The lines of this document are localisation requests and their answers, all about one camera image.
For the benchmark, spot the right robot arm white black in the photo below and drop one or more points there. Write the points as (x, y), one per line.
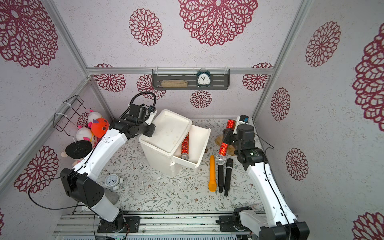
(279, 223)

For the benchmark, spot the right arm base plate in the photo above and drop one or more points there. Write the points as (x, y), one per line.
(227, 223)

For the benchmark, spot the aluminium frame profile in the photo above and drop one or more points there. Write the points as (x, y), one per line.
(24, 157)

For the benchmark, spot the pink eared white plush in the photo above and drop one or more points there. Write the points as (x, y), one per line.
(93, 116)

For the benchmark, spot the white plastic drawer cabinet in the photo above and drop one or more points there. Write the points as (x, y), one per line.
(159, 149)

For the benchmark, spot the teal alarm clock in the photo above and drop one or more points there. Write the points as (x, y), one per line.
(203, 79)

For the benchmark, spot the orange shark plush toy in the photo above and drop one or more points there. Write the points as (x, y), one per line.
(99, 127)

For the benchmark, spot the red glitter microphone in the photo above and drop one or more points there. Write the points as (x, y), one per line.
(185, 149)
(227, 135)

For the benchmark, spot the black wire wall basket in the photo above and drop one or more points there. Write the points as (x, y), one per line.
(73, 117)

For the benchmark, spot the grey stone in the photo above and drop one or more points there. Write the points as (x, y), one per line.
(112, 196)

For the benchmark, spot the aluminium mounting rail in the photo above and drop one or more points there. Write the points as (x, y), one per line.
(187, 223)

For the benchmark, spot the grey wall shelf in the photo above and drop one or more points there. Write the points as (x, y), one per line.
(220, 78)

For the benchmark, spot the white top drawer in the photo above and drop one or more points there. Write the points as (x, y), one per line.
(198, 140)

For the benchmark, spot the black haired plush doll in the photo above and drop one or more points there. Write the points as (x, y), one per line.
(77, 151)

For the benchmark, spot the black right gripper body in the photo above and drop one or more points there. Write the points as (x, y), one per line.
(227, 135)

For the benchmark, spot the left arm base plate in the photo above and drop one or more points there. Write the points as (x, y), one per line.
(119, 225)

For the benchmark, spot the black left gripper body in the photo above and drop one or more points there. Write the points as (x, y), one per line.
(142, 123)

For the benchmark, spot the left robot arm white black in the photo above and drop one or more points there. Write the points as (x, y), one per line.
(80, 182)

